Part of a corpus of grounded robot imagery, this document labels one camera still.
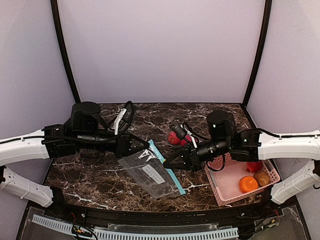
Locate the black front table rail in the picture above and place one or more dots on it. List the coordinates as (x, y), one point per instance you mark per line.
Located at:
(241, 215)

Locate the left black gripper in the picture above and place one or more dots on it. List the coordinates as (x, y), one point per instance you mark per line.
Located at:
(122, 145)

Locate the clear zip bag blue zipper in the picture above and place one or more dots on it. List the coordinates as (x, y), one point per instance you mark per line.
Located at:
(195, 140)

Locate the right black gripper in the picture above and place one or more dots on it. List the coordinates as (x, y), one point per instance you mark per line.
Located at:
(191, 158)

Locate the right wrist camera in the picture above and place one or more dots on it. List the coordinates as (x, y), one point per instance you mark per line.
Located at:
(181, 131)

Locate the right black frame post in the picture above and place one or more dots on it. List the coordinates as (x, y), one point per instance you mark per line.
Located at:
(259, 52)

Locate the orange tangerine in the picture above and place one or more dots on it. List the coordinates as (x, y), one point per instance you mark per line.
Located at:
(248, 184)

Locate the brown kiwi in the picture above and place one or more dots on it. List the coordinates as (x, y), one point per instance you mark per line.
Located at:
(262, 178)

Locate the white slotted cable duct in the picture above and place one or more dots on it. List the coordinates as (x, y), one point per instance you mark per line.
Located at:
(136, 232)

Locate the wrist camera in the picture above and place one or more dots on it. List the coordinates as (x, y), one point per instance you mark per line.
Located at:
(181, 131)
(126, 115)

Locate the red strawberry fruit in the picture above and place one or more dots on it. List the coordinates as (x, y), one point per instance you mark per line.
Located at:
(254, 167)

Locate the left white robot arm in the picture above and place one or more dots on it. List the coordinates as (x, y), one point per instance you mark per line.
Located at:
(84, 130)

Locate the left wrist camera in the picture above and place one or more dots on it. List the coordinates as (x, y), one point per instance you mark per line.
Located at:
(126, 115)

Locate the red tomato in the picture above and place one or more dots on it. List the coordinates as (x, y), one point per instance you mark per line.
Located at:
(186, 140)

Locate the black frame post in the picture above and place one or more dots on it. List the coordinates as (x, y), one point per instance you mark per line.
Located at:
(259, 52)
(63, 50)

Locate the left black frame post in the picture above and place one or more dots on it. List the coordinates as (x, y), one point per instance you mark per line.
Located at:
(63, 50)

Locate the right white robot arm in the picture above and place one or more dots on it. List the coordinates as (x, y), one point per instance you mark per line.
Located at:
(252, 145)

